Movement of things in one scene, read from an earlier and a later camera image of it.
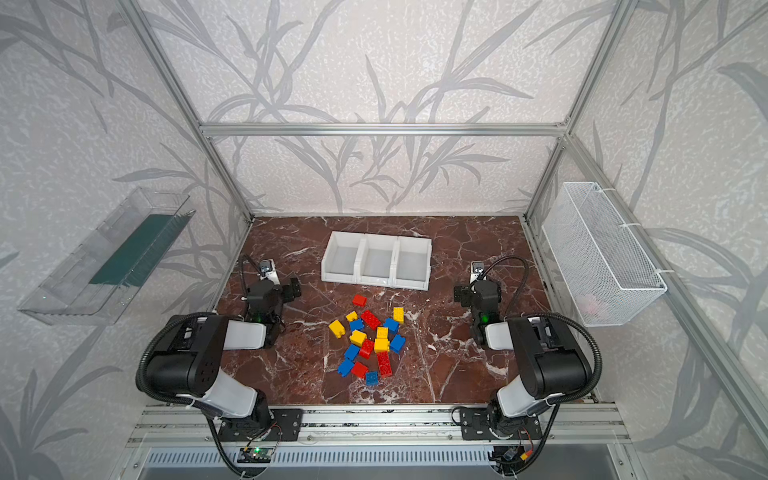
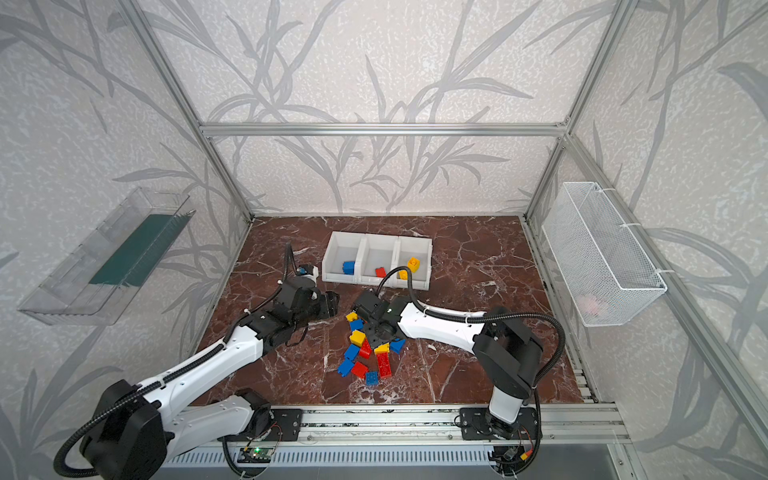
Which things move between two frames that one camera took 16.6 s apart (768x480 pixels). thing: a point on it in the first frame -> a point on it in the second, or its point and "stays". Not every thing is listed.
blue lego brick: x=397 y=343 stays
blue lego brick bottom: x=372 y=378 stays
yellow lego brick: x=357 y=337 stays
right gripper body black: x=463 y=293 -> x=365 y=306
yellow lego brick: x=337 y=328 -> x=413 y=264
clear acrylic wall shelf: x=114 y=266 stays
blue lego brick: x=345 y=366 stays
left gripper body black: x=288 y=289 -> x=324 y=303
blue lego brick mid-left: x=352 y=351 stays
